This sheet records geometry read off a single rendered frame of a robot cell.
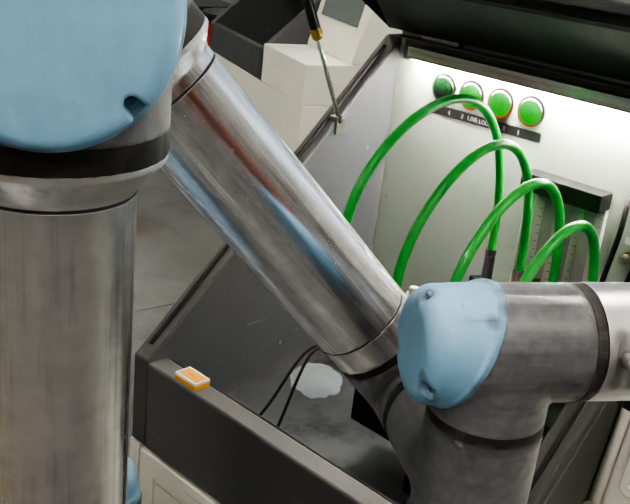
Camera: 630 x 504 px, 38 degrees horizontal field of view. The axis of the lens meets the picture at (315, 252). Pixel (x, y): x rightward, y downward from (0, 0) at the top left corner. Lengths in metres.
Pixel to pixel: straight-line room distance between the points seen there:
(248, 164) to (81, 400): 0.19
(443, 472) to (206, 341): 1.03
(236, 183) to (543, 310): 0.21
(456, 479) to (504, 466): 0.03
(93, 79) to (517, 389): 0.30
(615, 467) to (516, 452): 0.71
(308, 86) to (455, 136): 2.44
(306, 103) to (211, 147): 3.51
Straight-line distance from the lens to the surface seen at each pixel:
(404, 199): 1.76
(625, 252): 1.53
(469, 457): 0.58
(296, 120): 4.13
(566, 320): 0.57
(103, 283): 0.47
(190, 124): 0.58
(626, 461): 1.29
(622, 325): 0.58
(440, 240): 1.73
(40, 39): 0.41
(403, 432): 0.65
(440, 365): 0.54
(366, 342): 0.66
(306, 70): 4.05
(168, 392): 1.50
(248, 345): 1.67
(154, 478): 1.61
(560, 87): 1.52
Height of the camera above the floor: 1.68
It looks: 21 degrees down
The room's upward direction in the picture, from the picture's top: 6 degrees clockwise
